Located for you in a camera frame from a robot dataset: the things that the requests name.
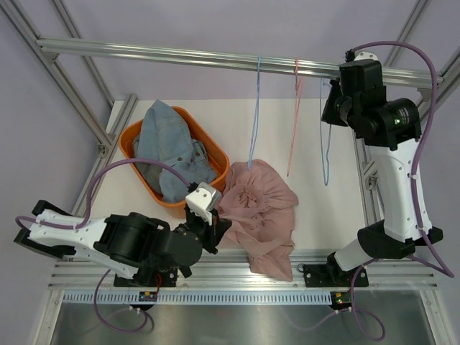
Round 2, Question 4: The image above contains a blue wire hanger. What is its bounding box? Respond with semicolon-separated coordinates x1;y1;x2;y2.
247;55;262;170
319;79;331;187

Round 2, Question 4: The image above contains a pink wire hanger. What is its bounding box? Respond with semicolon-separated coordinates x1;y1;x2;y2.
287;59;304;177

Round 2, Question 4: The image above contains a pink skirt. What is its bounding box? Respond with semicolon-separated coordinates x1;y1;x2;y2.
218;160;298;282

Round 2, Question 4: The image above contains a light blue denim skirt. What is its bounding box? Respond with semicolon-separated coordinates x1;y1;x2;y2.
132;100;216;203

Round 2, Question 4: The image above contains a grey skirt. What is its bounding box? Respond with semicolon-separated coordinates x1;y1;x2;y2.
135;162;162;193

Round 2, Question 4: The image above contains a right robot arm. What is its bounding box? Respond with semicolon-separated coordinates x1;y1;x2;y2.
321;59;443;285

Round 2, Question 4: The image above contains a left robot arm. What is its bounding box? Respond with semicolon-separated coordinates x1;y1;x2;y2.
14;200;231;287

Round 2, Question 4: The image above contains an orange plastic basket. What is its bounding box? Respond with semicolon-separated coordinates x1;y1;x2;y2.
119;106;230;219

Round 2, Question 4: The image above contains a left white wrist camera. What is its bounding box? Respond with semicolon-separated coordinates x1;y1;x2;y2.
185;182;222;225

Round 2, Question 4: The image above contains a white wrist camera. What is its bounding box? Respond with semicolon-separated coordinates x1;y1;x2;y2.
185;182;222;225
345;50;379;63

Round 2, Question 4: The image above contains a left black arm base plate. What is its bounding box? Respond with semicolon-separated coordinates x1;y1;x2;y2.
113;264;178;288

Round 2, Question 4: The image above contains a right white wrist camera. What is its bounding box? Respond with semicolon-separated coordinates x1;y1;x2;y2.
345;50;379;63

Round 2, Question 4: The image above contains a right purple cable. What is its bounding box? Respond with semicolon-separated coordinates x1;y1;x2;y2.
350;40;455;278

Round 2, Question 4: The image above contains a white slotted cable duct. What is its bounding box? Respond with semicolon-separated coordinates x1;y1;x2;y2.
63;290;332;305

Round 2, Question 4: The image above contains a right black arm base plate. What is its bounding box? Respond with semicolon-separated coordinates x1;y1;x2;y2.
297;264;357;288

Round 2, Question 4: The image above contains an aluminium frame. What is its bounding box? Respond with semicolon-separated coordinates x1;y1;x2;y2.
0;0;460;345

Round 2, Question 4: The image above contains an aluminium hanging rail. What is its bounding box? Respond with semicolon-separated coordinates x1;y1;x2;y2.
35;38;443;91

